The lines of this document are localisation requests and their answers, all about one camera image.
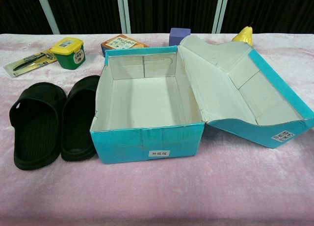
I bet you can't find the pink plush table cloth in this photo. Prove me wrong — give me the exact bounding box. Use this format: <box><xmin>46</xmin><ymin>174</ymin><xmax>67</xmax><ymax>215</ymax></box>
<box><xmin>0</xmin><ymin>32</ymin><xmax>314</xmax><ymax>226</ymax></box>

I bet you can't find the yellow pear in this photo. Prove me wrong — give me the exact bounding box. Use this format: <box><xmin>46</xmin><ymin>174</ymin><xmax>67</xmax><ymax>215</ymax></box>
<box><xmin>232</xmin><ymin>22</ymin><xmax>253</xmax><ymax>45</ymax></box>

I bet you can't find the teal cardboard shoe box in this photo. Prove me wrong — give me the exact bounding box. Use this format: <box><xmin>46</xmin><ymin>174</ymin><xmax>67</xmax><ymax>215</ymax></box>
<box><xmin>89</xmin><ymin>35</ymin><xmax>314</xmax><ymax>164</ymax></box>

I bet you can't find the purple cube block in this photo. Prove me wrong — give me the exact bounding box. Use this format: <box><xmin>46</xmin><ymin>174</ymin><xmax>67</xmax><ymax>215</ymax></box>
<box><xmin>168</xmin><ymin>27</ymin><xmax>191</xmax><ymax>47</ymax></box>

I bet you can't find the black rubber slipper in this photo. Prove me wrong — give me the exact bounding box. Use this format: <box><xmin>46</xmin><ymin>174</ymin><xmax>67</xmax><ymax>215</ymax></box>
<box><xmin>9</xmin><ymin>81</ymin><xmax>67</xmax><ymax>169</ymax></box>
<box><xmin>60</xmin><ymin>75</ymin><xmax>101</xmax><ymax>162</ymax></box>

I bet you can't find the green tub with yellow lid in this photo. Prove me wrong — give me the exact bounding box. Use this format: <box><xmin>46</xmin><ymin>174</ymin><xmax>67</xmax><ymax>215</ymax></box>
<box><xmin>50</xmin><ymin>37</ymin><xmax>86</xmax><ymax>70</ymax></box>

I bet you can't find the razor in yellow blister pack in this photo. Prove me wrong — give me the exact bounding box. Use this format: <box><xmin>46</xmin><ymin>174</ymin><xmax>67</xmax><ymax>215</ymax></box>
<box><xmin>3</xmin><ymin>48</ymin><xmax>57</xmax><ymax>78</ymax></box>

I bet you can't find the pale metal frame post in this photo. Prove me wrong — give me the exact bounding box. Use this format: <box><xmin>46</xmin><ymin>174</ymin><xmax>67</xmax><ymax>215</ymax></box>
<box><xmin>35</xmin><ymin>0</ymin><xmax>60</xmax><ymax>35</ymax></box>
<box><xmin>116</xmin><ymin>0</ymin><xmax>132</xmax><ymax>34</ymax></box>
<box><xmin>212</xmin><ymin>0</ymin><xmax>230</xmax><ymax>33</ymax></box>

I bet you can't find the orange snack box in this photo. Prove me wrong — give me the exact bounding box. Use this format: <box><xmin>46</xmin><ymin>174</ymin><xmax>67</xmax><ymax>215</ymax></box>
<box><xmin>100</xmin><ymin>34</ymin><xmax>150</xmax><ymax>57</ymax></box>

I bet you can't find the black pleated curtain panel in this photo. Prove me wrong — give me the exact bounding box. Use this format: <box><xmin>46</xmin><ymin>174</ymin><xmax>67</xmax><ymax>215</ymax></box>
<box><xmin>44</xmin><ymin>0</ymin><xmax>123</xmax><ymax>35</ymax></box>
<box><xmin>222</xmin><ymin>0</ymin><xmax>314</xmax><ymax>33</ymax></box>
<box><xmin>127</xmin><ymin>0</ymin><xmax>219</xmax><ymax>34</ymax></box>
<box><xmin>0</xmin><ymin>0</ymin><xmax>53</xmax><ymax>35</ymax></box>

